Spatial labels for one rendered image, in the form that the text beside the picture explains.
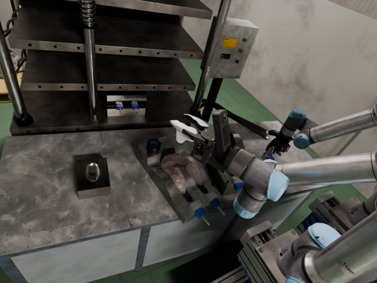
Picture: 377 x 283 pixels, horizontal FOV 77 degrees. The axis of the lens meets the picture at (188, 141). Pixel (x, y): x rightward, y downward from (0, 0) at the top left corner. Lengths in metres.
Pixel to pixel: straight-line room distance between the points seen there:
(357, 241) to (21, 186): 1.34
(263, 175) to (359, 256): 0.26
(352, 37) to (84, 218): 3.18
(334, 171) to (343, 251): 0.19
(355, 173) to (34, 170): 1.37
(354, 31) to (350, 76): 0.48
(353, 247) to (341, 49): 2.95
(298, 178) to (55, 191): 1.10
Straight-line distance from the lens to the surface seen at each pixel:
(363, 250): 0.68
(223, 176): 1.38
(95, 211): 1.26
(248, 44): 1.93
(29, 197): 1.37
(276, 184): 0.64
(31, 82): 1.68
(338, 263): 0.73
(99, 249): 1.47
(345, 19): 3.49
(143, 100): 1.74
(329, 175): 0.73
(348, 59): 3.42
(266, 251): 1.05
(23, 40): 1.56
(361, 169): 0.71
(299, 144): 1.25
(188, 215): 1.22
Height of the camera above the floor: 1.88
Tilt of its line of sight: 41 degrees down
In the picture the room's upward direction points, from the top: 16 degrees clockwise
